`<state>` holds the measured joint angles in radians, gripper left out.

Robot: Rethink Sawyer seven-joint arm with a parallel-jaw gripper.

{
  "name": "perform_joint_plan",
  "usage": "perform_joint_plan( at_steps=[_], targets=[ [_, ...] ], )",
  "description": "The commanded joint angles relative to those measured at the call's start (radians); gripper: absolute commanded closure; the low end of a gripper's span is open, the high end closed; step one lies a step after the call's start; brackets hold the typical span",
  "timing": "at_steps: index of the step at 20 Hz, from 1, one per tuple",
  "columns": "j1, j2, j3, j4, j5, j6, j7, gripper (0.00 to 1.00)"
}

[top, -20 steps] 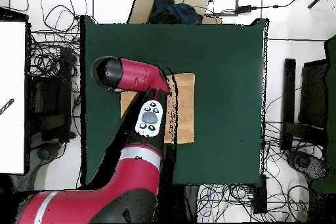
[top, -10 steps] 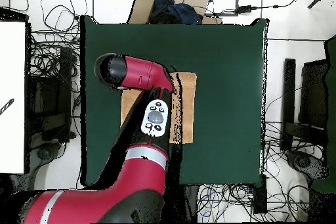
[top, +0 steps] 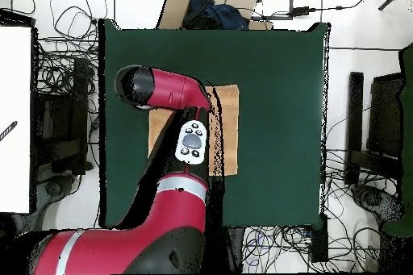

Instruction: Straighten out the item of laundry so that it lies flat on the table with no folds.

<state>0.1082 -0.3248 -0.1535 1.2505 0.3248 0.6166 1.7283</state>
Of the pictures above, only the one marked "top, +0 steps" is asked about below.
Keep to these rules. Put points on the tan terry towel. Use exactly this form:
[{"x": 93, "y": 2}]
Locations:
[{"x": 230, "y": 126}]

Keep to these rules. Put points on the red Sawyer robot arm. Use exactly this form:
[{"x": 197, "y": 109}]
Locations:
[{"x": 174, "y": 91}]

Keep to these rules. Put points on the white flat panel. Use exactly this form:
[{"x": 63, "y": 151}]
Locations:
[{"x": 16, "y": 94}]

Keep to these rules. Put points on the dark green table cloth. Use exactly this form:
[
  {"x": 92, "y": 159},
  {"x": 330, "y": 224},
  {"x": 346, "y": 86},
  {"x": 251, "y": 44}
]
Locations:
[{"x": 274, "y": 126}]

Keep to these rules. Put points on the dark blue jeans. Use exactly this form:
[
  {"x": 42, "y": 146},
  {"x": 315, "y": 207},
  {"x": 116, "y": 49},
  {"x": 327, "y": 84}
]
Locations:
[{"x": 222, "y": 17}]

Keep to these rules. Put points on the brown cardboard box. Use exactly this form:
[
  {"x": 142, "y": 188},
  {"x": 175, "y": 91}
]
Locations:
[{"x": 174, "y": 10}]

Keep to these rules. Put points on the black power strip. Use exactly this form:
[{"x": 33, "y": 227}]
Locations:
[{"x": 319, "y": 239}]

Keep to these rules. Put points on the black power adapter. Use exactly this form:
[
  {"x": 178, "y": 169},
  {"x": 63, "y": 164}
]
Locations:
[{"x": 300, "y": 11}]

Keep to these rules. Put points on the grey stand foot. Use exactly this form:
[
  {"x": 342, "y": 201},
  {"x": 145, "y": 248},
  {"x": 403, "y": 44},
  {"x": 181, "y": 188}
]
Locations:
[
  {"x": 55, "y": 188},
  {"x": 374, "y": 198}
]

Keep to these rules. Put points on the black striped rod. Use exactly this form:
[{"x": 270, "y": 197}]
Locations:
[{"x": 8, "y": 130}]

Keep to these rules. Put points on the black stand frame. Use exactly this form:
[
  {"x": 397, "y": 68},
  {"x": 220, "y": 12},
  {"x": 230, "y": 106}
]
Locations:
[
  {"x": 355, "y": 110},
  {"x": 64, "y": 120}
]

